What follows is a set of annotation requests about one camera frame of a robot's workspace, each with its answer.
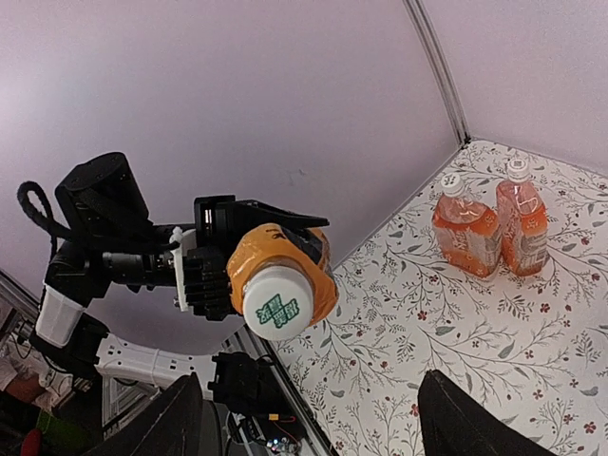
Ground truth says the orange bottle back right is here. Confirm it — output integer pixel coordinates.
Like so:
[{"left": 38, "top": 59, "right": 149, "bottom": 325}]
[{"left": 496, "top": 158, "right": 548, "bottom": 276}]

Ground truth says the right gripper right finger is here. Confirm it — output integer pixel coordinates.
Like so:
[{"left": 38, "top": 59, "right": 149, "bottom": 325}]
[{"left": 417, "top": 370, "right": 552, "bottom": 456}]

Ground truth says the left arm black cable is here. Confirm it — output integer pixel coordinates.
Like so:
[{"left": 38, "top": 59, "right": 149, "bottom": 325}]
[{"left": 16, "top": 180, "right": 177, "bottom": 253}]

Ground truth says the floral patterned table mat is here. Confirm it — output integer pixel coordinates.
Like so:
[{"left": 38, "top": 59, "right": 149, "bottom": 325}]
[{"left": 274, "top": 156, "right": 607, "bottom": 455}]

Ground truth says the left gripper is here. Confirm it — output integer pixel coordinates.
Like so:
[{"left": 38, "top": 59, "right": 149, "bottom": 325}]
[{"left": 170, "top": 195, "right": 330, "bottom": 322}]

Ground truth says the left aluminium frame post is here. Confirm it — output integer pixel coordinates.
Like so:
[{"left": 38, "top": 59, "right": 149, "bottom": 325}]
[{"left": 403, "top": 0, "right": 471, "bottom": 145}]

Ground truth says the front aluminium rail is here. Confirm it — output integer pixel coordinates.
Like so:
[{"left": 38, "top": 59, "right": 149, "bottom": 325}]
[{"left": 94, "top": 327, "right": 333, "bottom": 456}]

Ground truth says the small orange black bottle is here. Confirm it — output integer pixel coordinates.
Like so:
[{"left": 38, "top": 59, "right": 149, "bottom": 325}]
[{"left": 226, "top": 223, "right": 338, "bottom": 341}]

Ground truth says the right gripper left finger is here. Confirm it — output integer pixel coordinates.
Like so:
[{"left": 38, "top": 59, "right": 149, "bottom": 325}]
[{"left": 87, "top": 373, "right": 203, "bottom": 456}]

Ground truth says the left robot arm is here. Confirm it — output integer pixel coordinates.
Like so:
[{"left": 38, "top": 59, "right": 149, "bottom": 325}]
[{"left": 17, "top": 152, "right": 336, "bottom": 402}]

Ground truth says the orange bottle back left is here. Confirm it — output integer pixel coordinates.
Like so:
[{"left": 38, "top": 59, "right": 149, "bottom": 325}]
[{"left": 431, "top": 173, "right": 502, "bottom": 278}]

